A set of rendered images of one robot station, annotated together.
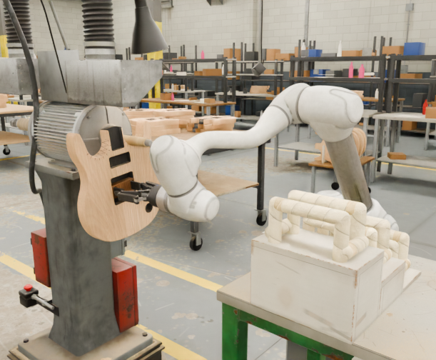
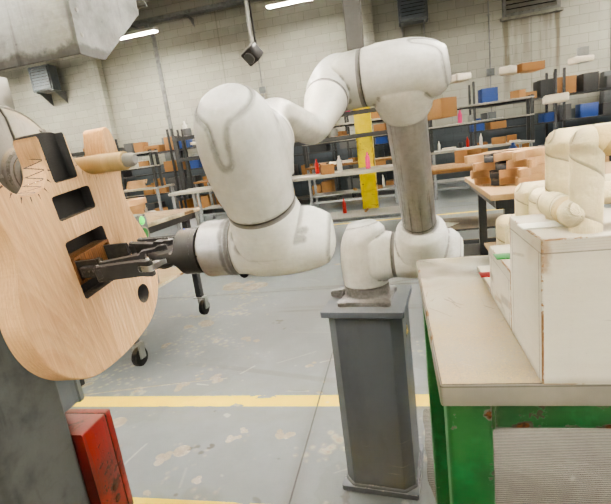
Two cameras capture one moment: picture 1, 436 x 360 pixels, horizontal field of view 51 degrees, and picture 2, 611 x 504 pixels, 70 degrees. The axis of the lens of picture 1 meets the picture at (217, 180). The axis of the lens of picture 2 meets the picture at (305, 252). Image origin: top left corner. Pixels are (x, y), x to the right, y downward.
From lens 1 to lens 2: 0.88 m
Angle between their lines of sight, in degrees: 26
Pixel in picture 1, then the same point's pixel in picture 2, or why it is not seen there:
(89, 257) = (23, 427)
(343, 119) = (439, 77)
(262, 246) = (576, 246)
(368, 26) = not seen: hidden behind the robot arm
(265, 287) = (586, 336)
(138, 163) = (108, 210)
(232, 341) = (484, 476)
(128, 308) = (114, 486)
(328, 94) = (409, 44)
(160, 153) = (237, 116)
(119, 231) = (105, 349)
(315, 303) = not seen: outside the picture
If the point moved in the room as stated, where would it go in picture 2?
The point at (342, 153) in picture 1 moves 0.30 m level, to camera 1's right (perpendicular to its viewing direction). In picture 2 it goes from (419, 143) to (500, 131)
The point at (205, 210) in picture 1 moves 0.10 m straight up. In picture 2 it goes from (327, 239) to (319, 169)
